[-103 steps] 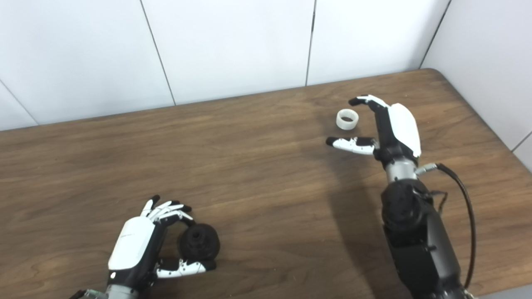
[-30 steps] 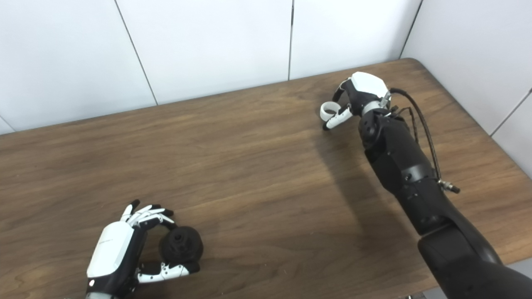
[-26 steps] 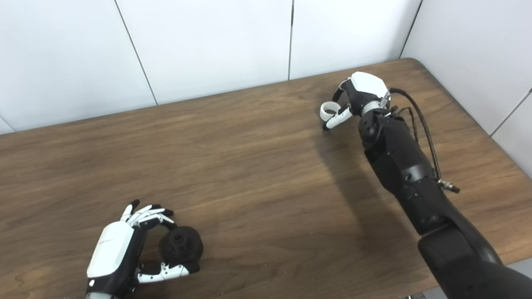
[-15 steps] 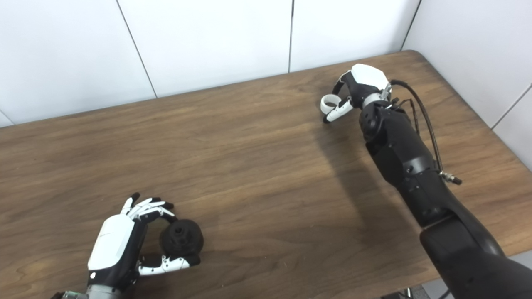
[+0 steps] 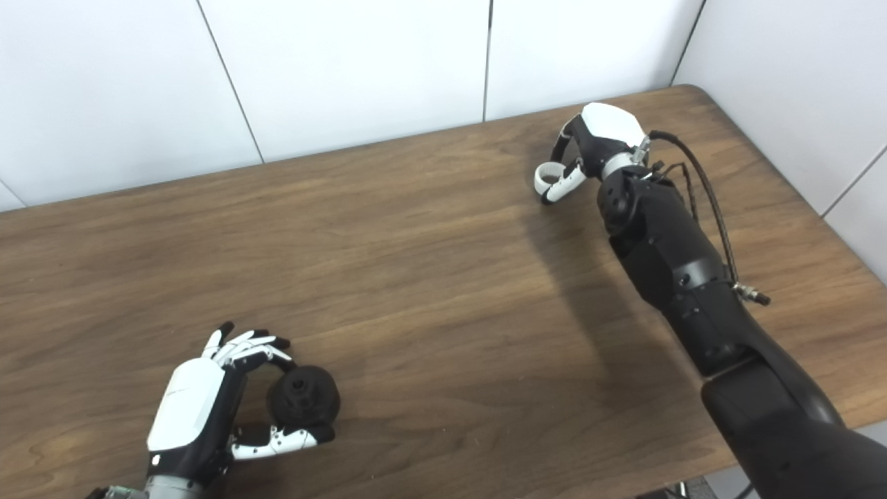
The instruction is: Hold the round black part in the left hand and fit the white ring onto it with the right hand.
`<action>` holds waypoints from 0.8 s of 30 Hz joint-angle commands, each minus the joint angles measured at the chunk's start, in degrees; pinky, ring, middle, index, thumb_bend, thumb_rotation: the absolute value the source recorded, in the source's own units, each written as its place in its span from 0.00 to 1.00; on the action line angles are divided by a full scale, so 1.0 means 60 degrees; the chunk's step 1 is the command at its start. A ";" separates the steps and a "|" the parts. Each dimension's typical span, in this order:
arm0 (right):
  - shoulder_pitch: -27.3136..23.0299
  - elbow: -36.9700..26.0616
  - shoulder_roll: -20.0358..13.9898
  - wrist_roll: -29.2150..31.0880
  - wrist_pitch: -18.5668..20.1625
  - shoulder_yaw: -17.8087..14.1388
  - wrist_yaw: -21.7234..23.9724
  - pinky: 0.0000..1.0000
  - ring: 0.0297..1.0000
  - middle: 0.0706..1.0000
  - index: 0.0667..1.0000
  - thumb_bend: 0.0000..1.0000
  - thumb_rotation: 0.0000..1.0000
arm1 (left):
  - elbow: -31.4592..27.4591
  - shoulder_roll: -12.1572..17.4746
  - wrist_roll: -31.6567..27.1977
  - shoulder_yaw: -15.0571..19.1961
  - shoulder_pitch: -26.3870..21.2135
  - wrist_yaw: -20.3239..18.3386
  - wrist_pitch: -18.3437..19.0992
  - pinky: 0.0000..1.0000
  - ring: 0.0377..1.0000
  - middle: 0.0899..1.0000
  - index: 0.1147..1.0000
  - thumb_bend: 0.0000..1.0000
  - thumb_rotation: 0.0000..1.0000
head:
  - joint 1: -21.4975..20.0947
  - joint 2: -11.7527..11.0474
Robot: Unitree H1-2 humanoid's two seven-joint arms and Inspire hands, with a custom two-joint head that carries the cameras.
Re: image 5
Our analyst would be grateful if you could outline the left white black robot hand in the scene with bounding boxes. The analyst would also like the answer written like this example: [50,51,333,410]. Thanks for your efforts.
[104,322,337,499]

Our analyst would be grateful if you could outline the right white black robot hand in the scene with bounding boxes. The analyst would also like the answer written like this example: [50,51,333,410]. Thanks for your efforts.
[534,103,652,206]

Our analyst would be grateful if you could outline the white plastic ring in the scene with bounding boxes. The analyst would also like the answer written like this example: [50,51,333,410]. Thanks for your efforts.
[534,161,576,198]

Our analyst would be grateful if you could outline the round black plastic part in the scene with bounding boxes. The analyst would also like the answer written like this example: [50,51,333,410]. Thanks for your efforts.
[267,366,342,427]

